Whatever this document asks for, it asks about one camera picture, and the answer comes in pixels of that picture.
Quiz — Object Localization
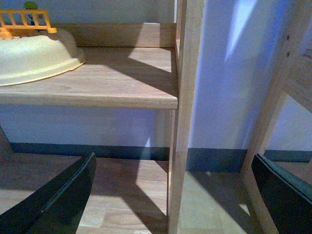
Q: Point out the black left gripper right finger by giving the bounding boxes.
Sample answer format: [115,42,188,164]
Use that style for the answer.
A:
[252,154,312,234]

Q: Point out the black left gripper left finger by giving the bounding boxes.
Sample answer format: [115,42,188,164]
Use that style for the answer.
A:
[0,153,96,234]

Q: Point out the cream plastic basin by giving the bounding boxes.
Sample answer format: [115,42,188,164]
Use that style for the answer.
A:
[0,28,86,87]

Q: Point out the light wooden shelf unit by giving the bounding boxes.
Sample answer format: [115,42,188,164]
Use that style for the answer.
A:
[0,0,205,234]

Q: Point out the orange toy fence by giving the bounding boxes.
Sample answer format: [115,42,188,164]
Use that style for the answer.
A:
[0,9,57,39]

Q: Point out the green toy piece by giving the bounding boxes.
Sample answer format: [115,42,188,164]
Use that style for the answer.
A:
[24,1,38,10]

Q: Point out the light wooden chair frame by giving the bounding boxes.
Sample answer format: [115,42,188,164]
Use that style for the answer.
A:
[241,0,312,234]

